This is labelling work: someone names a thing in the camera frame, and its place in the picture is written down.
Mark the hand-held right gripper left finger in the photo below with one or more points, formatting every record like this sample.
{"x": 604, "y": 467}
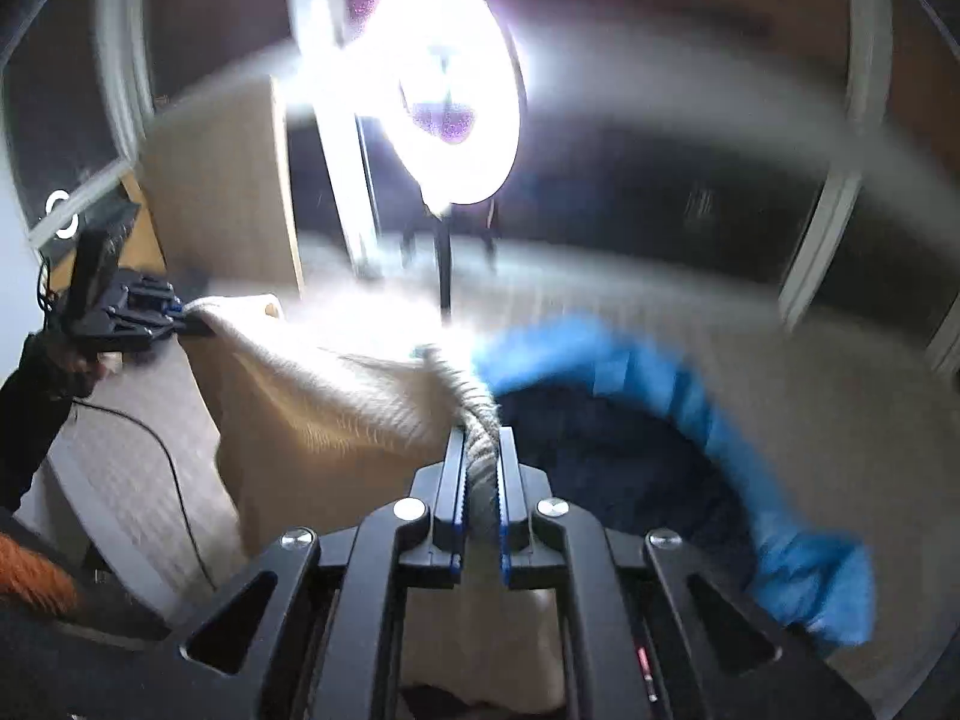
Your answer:
{"x": 454, "y": 517}

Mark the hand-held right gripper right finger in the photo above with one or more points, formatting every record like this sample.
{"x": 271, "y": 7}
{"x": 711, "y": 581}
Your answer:
{"x": 504, "y": 514}

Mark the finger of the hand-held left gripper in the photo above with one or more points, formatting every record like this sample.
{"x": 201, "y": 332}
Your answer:
{"x": 154, "y": 294}
{"x": 187, "y": 324}

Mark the cream knit sweater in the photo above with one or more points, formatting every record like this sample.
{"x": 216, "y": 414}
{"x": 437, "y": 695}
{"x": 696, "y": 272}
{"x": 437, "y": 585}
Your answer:
{"x": 315, "y": 420}

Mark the person's left hand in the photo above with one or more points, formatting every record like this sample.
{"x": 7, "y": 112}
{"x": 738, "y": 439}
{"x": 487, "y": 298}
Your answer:
{"x": 94, "y": 369}

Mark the navy garment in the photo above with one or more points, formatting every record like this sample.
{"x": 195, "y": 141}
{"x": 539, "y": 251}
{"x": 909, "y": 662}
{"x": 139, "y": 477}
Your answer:
{"x": 622, "y": 465}

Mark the light wooden headboard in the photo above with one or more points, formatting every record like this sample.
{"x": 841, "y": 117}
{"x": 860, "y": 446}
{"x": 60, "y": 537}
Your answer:
{"x": 225, "y": 180}

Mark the person's dark clothing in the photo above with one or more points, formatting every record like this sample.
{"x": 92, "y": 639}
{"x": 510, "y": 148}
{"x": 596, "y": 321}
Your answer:
{"x": 45, "y": 615}

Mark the pine wooden frame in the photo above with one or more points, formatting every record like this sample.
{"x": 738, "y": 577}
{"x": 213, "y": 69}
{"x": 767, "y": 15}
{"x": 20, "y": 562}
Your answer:
{"x": 144, "y": 221}

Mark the window with white frame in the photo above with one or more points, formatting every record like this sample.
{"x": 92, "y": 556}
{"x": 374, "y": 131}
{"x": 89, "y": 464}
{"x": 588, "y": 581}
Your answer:
{"x": 675, "y": 210}
{"x": 52, "y": 112}

